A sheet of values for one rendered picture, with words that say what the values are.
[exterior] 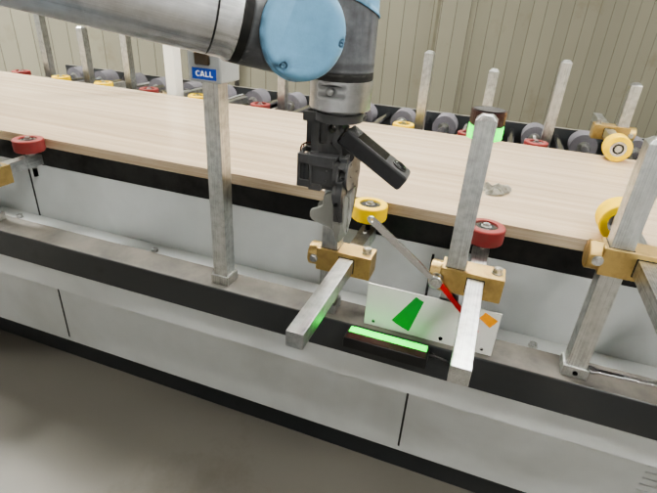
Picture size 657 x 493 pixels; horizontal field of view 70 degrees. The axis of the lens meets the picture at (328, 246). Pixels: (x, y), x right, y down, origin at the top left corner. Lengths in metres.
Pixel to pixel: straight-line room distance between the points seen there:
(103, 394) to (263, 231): 0.95
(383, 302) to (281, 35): 0.63
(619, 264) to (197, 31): 0.72
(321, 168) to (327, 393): 0.92
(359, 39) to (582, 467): 1.22
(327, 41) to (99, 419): 1.59
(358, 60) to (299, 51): 0.20
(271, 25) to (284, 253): 0.88
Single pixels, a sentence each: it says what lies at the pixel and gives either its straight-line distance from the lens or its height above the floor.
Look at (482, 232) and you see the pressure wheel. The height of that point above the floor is 0.91.
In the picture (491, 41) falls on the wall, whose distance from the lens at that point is 5.24.
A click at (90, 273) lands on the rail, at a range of 1.36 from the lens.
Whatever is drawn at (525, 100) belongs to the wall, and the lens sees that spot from 5.53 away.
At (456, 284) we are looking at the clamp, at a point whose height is 0.84.
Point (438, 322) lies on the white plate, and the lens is 0.97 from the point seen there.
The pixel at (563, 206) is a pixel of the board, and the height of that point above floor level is 0.90.
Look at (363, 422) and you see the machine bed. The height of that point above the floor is 0.17.
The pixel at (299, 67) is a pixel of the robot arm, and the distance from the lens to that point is 0.49.
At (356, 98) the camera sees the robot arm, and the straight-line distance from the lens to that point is 0.68.
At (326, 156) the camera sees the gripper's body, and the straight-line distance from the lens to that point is 0.72.
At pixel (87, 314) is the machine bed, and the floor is 0.26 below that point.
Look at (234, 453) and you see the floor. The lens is 1.68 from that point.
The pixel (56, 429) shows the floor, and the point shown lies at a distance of 1.89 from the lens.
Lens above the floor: 1.30
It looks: 28 degrees down
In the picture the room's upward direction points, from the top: 4 degrees clockwise
